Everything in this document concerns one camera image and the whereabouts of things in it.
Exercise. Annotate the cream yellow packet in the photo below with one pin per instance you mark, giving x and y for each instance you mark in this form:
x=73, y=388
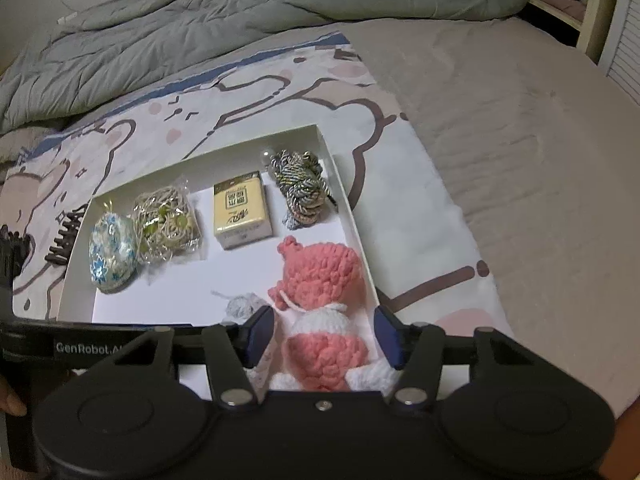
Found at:
x=240, y=210

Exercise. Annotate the small clear plastic wrapped item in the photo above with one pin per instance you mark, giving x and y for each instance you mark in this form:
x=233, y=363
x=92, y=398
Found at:
x=240, y=305

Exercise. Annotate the person's left hand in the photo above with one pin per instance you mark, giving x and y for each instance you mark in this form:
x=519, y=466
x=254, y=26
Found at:
x=10, y=400

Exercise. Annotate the grey-green quilt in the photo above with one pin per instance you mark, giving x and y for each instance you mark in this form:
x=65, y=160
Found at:
x=250, y=10

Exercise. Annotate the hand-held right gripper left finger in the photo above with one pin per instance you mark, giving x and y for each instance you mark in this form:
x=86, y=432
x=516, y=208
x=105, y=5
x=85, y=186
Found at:
x=260, y=330

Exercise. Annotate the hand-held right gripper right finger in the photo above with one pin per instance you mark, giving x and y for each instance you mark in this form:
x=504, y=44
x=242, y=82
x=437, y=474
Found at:
x=387, y=335

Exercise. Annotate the beige bed sheet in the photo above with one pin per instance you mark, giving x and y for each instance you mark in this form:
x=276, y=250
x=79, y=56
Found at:
x=525, y=160

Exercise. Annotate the cream bed frame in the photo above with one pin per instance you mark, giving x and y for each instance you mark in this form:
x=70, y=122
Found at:
x=597, y=10

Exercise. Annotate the white louvered door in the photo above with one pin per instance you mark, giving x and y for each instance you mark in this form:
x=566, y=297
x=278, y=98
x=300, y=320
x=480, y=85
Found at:
x=625, y=50

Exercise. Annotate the floral brocade pouch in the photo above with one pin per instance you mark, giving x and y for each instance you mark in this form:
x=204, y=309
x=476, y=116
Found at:
x=112, y=255

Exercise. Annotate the white cardboard box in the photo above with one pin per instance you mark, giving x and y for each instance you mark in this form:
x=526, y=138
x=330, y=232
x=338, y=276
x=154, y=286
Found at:
x=175, y=285

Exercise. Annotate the pink crochet doll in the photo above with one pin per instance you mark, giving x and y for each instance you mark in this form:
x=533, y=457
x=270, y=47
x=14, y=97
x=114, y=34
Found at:
x=320, y=280

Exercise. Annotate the bear printed blanket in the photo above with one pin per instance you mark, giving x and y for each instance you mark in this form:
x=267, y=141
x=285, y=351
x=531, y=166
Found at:
x=400, y=210

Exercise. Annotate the brown hair claw clip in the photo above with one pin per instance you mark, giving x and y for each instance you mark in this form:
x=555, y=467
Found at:
x=65, y=245

